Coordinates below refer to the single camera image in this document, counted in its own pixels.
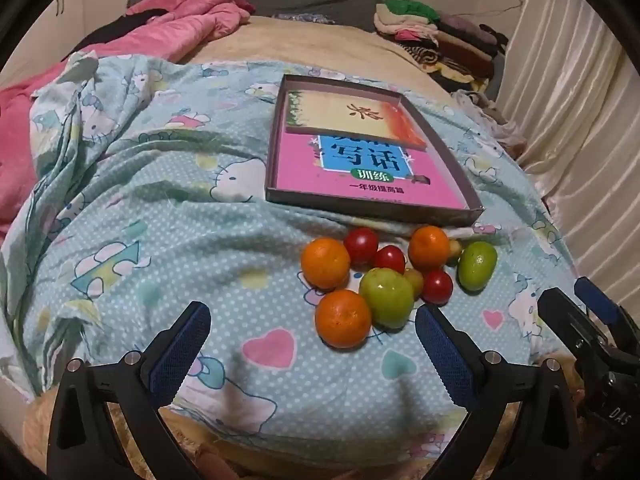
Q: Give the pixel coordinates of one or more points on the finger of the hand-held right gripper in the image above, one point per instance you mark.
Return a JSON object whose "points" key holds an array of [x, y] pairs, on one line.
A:
{"points": [[595, 300], [560, 310]]}

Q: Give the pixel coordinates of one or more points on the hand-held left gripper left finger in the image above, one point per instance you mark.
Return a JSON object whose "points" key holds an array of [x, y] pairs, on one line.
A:
{"points": [[182, 350]]}

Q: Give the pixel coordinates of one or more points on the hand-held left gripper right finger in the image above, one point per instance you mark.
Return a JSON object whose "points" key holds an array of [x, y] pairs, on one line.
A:
{"points": [[445, 360]]}

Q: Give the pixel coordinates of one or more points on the red cherry tomato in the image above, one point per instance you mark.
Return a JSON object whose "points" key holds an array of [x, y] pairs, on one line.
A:
{"points": [[437, 287], [389, 259], [361, 244]]}

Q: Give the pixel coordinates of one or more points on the small yellow longan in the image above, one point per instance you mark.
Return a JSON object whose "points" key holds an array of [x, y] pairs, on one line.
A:
{"points": [[454, 251], [416, 281]]}

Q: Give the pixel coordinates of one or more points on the round green jujube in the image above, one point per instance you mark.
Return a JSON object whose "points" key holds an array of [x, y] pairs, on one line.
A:
{"points": [[387, 297]]}

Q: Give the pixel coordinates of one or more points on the oval green jujube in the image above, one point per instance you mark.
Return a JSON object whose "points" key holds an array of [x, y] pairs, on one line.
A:
{"points": [[477, 265]]}

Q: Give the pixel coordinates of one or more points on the orange mandarin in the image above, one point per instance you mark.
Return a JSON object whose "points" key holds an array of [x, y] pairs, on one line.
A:
{"points": [[325, 263], [429, 246], [343, 318]]}

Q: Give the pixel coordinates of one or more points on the shallow cardboard box tray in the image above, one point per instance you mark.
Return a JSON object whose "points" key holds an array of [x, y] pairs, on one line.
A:
{"points": [[272, 180]]}

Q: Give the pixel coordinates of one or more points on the blue cartoon printed blanket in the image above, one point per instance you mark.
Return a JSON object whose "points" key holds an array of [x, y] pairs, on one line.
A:
{"points": [[175, 220]]}

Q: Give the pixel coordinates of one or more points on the pink workbook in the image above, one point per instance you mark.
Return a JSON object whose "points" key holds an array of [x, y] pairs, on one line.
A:
{"points": [[440, 180]]}

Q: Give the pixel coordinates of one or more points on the cream curtain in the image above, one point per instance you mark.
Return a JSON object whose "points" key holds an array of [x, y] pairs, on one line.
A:
{"points": [[575, 110]]}

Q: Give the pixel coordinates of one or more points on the cream and orange book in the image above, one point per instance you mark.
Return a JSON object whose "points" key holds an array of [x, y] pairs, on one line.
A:
{"points": [[320, 107]]}

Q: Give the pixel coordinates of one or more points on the stack of folded clothes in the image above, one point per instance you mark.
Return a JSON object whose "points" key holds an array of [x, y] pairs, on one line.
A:
{"points": [[450, 40]]}

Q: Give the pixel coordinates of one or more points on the black garment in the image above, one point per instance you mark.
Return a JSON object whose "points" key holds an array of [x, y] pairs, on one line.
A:
{"points": [[112, 27]]}

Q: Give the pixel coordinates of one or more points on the pink quilt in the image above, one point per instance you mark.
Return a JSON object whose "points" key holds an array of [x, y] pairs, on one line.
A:
{"points": [[190, 20]]}

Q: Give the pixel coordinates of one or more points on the beige bed sheet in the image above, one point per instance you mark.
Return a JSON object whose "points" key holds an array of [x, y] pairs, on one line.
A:
{"points": [[310, 45]]}

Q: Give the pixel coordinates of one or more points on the white wardrobe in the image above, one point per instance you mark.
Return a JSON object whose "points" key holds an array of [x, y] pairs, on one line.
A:
{"points": [[50, 30]]}

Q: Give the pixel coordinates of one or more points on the purple floral pillow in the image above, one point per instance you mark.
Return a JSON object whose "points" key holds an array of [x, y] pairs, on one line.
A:
{"points": [[300, 18]]}

